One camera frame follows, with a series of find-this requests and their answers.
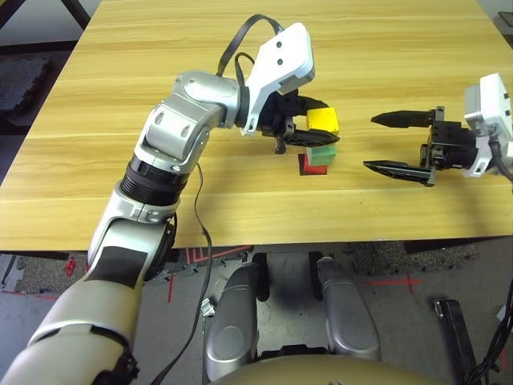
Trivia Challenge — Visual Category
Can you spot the grey right robot leg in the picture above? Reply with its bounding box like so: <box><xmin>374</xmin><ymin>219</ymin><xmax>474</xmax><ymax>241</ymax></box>
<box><xmin>308</xmin><ymin>251</ymin><xmax>382</xmax><ymax>362</ymax></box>

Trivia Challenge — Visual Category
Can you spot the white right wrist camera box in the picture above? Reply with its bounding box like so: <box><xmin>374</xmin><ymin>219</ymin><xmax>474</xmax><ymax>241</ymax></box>
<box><xmin>460</xmin><ymin>72</ymin><xmax>513</xmax><ymax>178</ymax></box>

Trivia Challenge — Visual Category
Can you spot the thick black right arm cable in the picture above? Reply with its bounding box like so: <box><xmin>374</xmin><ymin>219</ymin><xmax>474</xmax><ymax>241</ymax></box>
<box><xmin>487</xmin><ymin>132</ymin><xmax>513</xmax><ymax>181</ymax></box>

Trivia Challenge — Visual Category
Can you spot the red tape cross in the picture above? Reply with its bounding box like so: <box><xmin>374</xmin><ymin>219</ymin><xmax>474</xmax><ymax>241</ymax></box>
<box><xmin>366</xmin><ymin>271</ymin><xmax>424</xmax><ymax>296</ymax></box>

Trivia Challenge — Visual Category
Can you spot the black cable bundle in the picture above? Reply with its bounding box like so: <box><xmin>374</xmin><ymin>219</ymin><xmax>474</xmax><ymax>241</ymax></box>
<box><xmin>464</xmin><ymin>276</ymin><xmax>513</xmax><ymax>385</ymax></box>

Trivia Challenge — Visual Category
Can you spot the black bar with screws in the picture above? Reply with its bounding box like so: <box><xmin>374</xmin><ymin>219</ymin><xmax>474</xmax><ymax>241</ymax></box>
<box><xmin>434</xmin><ymin>298</ymin><xmax>480</xmax><ymax>385</ymax></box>

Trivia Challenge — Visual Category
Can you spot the tan robot torso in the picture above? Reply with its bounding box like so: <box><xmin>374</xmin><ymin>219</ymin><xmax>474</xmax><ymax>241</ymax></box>
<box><xmin>212</xmin><ymin>353</ymin><xmax>446</xmax><ymax>385</ymax></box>

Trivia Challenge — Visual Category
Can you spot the black square marker pad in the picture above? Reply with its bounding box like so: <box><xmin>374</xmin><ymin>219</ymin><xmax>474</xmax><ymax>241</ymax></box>
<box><xmin>298</xmin><ymin>154</ymin><xmax>329</xmax><ymax>176</ymax></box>

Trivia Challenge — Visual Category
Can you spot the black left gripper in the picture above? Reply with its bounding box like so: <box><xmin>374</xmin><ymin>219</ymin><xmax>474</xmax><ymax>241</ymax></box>
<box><xmin>260</xmin><ymin>90</ymin><xmax>341</xmax><ymax>156</ymax></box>

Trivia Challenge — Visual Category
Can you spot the black round left camera cable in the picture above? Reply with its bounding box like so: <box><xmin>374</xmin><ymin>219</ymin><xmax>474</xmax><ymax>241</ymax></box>
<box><xmin>234</xmin><ymin>51</ymin><xmax>257</xmax><ymax>87</ymax></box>

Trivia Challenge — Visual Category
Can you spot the dark speckled floor mat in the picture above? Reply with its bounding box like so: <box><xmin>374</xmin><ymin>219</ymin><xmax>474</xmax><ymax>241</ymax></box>
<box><xmin>0</xmin><ymin>58</ymin><xmax>54</xmax><ymax>121</ymax></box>

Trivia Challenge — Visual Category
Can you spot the thin black hanging cable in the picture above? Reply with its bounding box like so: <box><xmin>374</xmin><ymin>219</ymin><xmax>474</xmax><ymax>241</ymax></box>
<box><xmin>151</xmin><ymin>162</ymin><xmax>213</xmax><ymax>385</ymax></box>

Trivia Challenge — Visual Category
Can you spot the red tape outline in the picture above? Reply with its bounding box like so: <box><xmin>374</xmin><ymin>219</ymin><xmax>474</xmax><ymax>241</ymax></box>
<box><xmin>184</xmin><ymin>245</ymin><xmax>252</xmax><ymax>265</ymax></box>

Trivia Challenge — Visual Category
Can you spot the grey robot leg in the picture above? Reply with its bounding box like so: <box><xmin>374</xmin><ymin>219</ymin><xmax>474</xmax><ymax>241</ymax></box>
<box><xmin>308</xmin><ymin>251</ymin><xmax>382</xmax><ymax>362</ymax></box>
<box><xmin>202</xmin><ymin>252</ymin><xmax>269</xmax><ymax>382</ymax></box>

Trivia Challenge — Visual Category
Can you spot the grey flat ribbon cable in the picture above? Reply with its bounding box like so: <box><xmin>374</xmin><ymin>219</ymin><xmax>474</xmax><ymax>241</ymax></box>
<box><xmin>216</xmin><ymin>14</ymin><xmax>286</xmax><ymax>78</ymax></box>

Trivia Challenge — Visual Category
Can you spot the yellow wooden cube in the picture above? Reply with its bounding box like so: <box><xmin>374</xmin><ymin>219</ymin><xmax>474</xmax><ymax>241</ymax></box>
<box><xmin>306</xmin><ymin>106</ymin><xmax>340</xmax><ymax>136</ymax></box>

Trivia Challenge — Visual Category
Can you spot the red wooden cube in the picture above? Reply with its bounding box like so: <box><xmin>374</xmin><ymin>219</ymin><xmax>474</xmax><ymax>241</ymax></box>
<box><xmin>302</xmin><ymin>154</ymin><xmax>329</xmax><ymax>175</ymax></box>

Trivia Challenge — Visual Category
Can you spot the green wooden cube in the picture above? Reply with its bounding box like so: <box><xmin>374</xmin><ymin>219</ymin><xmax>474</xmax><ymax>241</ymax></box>
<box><xmin>306</xmin><ymin>144</ymin><xmax>337</xmax><ymax>167</ymax></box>

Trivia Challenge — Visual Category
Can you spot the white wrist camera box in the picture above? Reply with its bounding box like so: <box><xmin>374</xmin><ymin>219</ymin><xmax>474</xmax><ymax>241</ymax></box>
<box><xmin>460</xmin><ymin>72</ymin><xmax>513</xmax><ymax>178</ymax></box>
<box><xmin>239</xmin><ymin>22</ymin><xmax>317</xmax><ymax>136</ymax></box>

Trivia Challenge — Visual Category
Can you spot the black diagonal frame bar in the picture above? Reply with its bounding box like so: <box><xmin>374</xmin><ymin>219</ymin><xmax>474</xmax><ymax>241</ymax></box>
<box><xmin>66</xmin><ymin>0</ymin><xmax>92</xmax><ymax>30</ymax></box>

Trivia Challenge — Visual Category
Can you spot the grey left robot leg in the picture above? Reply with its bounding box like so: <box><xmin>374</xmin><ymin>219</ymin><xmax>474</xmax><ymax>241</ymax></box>
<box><xmin>202</xmin><ymin>252</ymin><xmax>269</xmax><ymax>382</ymax></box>

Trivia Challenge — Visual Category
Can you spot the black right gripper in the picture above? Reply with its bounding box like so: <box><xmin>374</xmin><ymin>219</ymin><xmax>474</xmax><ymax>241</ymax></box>
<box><xmin>362</xmin><ymin>105</ymin><xmax>482</xmax><ymax>188</ymax></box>

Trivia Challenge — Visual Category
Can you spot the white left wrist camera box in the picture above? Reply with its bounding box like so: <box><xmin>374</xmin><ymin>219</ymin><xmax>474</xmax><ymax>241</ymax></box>
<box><xmin>239</xmin><ymin>22</ymin><xmax>317</xmax><ymax>136</ymax></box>

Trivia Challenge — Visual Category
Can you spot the small white connector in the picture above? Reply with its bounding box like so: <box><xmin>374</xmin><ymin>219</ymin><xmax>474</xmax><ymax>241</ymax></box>
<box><xmin>199</xmin><ymin>297</ymin><xmax>218</xmax><ymax>318</ymax></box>

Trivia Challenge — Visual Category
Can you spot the dark speckled foam mat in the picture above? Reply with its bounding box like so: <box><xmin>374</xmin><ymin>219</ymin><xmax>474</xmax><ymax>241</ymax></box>
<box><xmin>346</xmin><ymin>240</ymin><xmax>480</xmax><ymax>276</ymax></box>

